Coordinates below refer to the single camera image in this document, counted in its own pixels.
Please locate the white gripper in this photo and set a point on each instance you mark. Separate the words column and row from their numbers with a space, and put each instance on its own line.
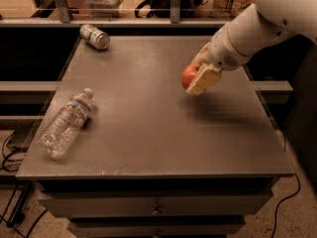
column 222, row 54

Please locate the red apple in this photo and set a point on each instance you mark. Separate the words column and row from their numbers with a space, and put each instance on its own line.
column 189, row 74

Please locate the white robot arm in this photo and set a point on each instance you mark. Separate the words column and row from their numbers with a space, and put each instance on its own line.
column 263, row 24

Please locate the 7up soda can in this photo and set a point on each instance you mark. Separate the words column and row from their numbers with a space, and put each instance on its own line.
column 94, row 37

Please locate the black bag on shelf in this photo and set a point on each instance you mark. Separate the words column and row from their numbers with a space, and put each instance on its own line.
column 162, row 8

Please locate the grey drawer cabinet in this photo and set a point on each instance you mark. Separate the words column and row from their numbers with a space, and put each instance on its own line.
column 154, row 161

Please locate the clear plastic water bottle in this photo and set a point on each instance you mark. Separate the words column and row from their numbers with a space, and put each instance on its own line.
column 66, row 124

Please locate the grey metal shelf rail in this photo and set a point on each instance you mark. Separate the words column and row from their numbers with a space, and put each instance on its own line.
column 74, row 13

